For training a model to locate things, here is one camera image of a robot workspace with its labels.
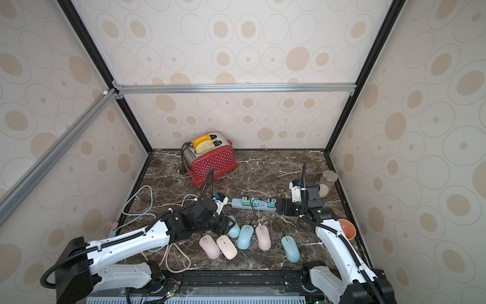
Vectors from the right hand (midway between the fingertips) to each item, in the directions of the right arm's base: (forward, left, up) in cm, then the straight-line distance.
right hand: (283, 205), depth 82 cm
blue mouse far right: (-16, -4, -11) cm, 20 cm away
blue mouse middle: (-11, +16, -10) cm, 22 cm away
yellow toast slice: (+27, +39, +10) cm, 49 cm away
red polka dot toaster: (+25, +31, +2) cm, 40 cm away
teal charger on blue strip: (+2, +5, -2) cm, 6 cm away
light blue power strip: (+5, +9, -10) cm, 14 cm away
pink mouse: (-15, +32, -9) cm, 37 cm away
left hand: (-10, +20, +2) cm, 23 cm away
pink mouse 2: (-16, +24, -11) cm, 30 cm away
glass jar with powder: (+14, -22, -1) cm, 26 cm away
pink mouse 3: (-11, +8, -10) cm, 17 cm away
